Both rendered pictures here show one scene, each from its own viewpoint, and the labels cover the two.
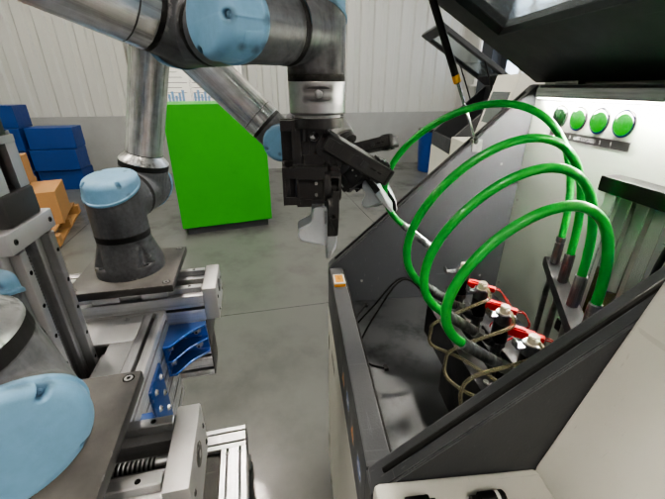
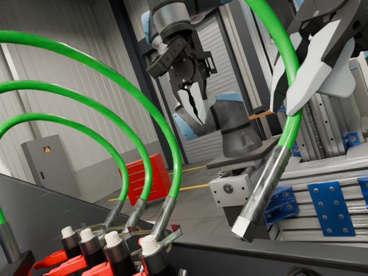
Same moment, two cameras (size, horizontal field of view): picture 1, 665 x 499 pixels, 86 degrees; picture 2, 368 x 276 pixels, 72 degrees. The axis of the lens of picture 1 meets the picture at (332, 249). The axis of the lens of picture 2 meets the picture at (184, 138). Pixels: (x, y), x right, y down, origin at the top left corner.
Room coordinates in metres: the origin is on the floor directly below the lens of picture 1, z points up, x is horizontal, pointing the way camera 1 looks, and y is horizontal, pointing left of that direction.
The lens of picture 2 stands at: (0.92, -0.39, 1.21)
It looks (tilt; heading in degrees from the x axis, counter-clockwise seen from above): 3 degrees down; 140
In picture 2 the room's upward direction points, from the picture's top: 19 degrees counter-clockwise
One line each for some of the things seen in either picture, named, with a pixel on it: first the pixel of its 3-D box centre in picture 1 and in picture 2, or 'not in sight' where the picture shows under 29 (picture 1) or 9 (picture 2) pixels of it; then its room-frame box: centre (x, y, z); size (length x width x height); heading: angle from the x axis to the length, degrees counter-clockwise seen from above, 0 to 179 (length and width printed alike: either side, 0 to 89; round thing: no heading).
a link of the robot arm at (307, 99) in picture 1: (317, 100); (171, 23); (0.52, 0.02, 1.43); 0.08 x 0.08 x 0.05
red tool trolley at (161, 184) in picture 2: not in sight; (147, 182); (-3.23, 1.91, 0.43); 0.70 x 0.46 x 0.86; 38
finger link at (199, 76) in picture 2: not in sight; (195, 81); (0.54, 0.00, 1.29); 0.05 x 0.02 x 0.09; 5
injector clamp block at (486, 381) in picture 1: (475, 378); not in sight; (0.55, -0.29, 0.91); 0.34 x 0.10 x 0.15; 5
